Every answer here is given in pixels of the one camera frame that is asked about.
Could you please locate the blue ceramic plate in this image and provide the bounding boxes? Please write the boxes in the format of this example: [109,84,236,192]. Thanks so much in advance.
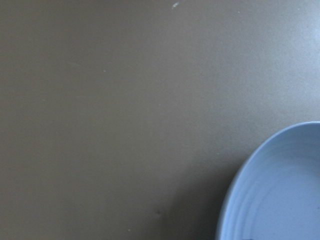
[215,121,320,240]

